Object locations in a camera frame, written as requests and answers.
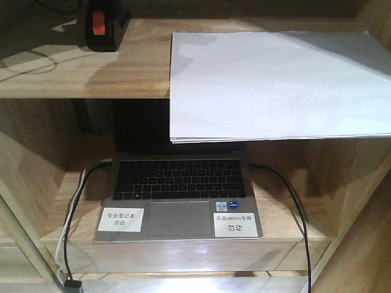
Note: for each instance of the white label left sticker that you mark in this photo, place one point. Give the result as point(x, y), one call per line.
point(121, 220)

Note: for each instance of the white label right sticker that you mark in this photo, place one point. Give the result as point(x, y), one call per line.
point(235, 225)

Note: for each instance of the wooden shelf unit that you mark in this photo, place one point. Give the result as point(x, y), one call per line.
point(344, 184)

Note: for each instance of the white label sticker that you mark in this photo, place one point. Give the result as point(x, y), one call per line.
point(235, 225)
point(121, 220)

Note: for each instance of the white paper sheets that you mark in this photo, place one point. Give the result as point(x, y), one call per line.
point(277, 86)

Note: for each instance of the grey laptop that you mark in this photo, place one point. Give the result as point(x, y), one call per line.
point(180, 186)

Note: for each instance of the grey usb adapter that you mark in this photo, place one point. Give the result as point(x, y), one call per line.
point(73, 286)

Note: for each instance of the black orange stapler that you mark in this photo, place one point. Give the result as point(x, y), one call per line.
point(105, 25)

